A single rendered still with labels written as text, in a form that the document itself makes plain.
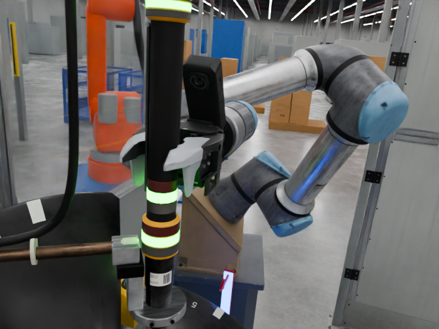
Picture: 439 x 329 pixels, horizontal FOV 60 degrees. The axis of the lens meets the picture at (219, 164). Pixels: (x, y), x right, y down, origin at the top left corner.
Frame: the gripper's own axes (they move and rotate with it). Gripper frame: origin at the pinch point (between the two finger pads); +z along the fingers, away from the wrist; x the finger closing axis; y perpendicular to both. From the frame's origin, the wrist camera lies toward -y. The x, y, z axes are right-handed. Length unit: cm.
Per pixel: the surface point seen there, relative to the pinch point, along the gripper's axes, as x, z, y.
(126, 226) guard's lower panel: 70, -110, 77
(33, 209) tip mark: 19.5, -4.3, 12.4
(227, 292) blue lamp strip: 0, -38, 42
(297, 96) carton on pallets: 71, -751, 80
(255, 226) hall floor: 41, -294, 154
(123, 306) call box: 24, -34, 52
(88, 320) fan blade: 8.1, -0.4, 23.7
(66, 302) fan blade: 11.0, -0.1, 21.8
